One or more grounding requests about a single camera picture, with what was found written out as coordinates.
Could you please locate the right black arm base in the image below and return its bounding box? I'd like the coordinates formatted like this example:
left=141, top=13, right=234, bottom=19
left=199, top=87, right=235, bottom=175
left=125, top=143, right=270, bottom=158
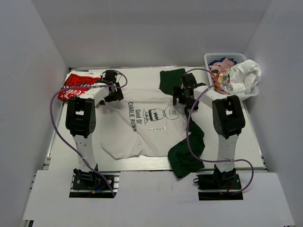
left=193, top=174, right=243, bottom=201

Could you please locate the folded red white t-shirt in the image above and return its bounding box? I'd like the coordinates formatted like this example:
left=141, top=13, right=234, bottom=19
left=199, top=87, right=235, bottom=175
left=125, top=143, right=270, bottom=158
left=57, top=70, right=105, bottom=102

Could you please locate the white green Charlie Brown t-shirt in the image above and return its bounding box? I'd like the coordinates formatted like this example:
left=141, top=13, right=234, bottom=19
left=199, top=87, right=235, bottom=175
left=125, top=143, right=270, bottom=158
left=100, top=68, right=205, bottom=179

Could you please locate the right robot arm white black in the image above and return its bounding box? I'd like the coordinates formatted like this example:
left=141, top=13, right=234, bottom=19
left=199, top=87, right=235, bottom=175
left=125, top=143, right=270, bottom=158
left=173, top=73, right=245, bottom=174

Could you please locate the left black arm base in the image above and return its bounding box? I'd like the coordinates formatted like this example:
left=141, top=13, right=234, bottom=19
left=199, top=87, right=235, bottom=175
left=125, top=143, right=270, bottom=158
left=69, top=169, right=119, bottom=199

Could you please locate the white colourful print t-shirt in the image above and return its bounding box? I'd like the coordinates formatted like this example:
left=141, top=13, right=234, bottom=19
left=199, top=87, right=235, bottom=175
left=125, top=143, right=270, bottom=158
left=212, top=60, right=261, bottom=95

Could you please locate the blue garment in basket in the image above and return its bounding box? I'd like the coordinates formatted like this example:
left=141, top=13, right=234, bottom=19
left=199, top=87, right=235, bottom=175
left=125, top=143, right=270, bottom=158
left=221, top=57, right=237, bottom=65

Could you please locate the white plastic basket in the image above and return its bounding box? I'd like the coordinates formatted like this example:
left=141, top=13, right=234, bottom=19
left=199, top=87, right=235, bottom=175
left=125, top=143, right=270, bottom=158
left=204, top=52, right=259, bottom=101

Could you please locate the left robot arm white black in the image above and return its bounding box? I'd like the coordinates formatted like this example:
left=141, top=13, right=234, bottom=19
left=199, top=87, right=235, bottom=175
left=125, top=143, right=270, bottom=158
left=65, top=70, right=125, bottom=172

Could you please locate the pink orange print t-shirt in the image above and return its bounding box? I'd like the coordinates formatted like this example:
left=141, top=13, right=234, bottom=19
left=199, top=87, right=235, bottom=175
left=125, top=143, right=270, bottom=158
left=208, top=59, right=234, bottom=81

